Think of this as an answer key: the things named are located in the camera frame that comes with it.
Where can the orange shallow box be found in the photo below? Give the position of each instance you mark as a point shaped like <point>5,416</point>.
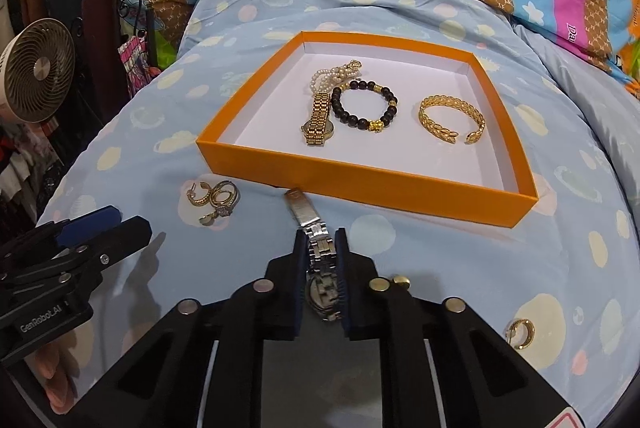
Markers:
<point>370,133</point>

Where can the dark wooden post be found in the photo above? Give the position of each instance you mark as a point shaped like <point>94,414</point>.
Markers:
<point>100,33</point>

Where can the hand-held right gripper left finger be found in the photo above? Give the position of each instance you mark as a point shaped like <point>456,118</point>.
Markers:
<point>301,293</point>

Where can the small gold stud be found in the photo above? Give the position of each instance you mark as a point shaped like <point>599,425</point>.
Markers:
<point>400,281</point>

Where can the pink striped bag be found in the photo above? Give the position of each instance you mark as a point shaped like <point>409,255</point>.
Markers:
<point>134,63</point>

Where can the gold wristwatch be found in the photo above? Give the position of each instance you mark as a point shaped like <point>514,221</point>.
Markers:
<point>316,121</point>

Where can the gold hoop earrings cluster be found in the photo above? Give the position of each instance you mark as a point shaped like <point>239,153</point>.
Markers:
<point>222,193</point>

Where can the gold twisted hoop earring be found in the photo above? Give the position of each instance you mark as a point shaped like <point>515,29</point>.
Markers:
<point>197,197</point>

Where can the white desk fan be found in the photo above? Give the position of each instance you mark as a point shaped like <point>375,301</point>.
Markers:
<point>35,68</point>

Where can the person's left hand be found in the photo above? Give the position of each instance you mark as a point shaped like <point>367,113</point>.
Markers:
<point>52,378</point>

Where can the silver wristwatch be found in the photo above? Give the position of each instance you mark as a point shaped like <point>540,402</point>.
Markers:
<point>320,268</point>

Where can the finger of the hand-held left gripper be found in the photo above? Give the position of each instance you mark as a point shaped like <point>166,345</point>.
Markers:
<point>87,228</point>
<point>125,235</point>

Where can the light blue dotted blanket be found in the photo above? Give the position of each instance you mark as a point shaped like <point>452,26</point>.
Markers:
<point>210,73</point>

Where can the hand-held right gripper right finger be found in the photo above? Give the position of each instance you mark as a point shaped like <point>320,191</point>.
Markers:
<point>342,293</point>

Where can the gold chunky hoop earring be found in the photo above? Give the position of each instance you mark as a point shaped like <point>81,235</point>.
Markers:
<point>522,333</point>

